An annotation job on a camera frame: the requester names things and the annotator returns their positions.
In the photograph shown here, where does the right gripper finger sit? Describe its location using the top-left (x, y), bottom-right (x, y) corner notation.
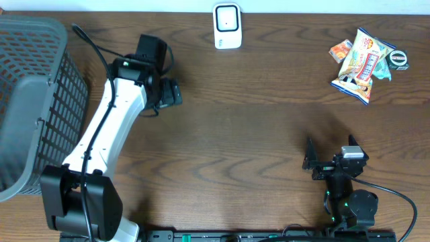
top-left (302, 138), bottom-right (318, 169)
top-left (347, 134), bottom-right (369, 160)

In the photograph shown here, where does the large white wet-wipes pack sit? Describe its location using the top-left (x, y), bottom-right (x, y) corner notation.
top-left (331, 28), bottom-right (396, 105)

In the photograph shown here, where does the teal crinkled snack packet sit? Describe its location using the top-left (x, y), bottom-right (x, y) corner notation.
top-left (372, 58), bottom-right (392, 81)

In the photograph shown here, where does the orange Kleenex tissue pack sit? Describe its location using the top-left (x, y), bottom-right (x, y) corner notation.
top-left (329, 39), bottom-right (353, 63)

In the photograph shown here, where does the small dark green box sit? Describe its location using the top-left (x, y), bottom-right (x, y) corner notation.
top-left (386, 50), bottom-right (409, 71)

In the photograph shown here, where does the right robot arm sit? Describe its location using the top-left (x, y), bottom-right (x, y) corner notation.
top-left (302, 135), bottom-right (378, 237)

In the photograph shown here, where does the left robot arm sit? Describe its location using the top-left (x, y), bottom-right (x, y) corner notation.
top-left (40, 34), bottom-right (182, 241)

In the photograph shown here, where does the white barcode scanner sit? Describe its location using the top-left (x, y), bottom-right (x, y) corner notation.
top-left (212, 3), bottom-right (243, 50)

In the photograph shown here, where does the grey plastic mesh basket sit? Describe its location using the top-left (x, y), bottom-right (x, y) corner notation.
top-left (1, 15), bottom-right (89, 201)

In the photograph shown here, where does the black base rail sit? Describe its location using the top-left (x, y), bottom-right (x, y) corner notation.
top-left (59, 229), bottom-right (397, 242)

